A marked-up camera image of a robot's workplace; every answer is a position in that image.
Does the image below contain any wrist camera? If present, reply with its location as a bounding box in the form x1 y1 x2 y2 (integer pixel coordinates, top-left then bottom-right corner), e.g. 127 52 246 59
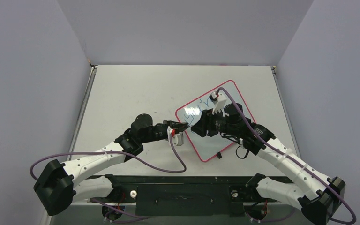
167 127 184 146
209 92 227 114

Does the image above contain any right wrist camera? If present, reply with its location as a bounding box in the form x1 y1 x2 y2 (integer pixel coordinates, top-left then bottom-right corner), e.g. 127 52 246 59
209 92 227 114

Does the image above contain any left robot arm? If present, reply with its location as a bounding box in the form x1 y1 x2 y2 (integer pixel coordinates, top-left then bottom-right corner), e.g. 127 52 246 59
30 113 189 216

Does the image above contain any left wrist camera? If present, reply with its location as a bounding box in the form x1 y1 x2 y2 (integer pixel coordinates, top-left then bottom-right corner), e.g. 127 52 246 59
167 127 184 146

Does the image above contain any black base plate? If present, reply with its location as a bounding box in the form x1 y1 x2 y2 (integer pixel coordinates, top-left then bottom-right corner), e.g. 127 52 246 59
95 174 266 217

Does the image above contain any pink framed whiteboard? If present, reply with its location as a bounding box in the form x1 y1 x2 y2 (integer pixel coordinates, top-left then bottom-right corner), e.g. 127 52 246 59
175 80 255 162

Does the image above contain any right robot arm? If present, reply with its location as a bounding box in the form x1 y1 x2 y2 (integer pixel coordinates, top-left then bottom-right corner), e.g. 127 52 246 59
191 104 345 225

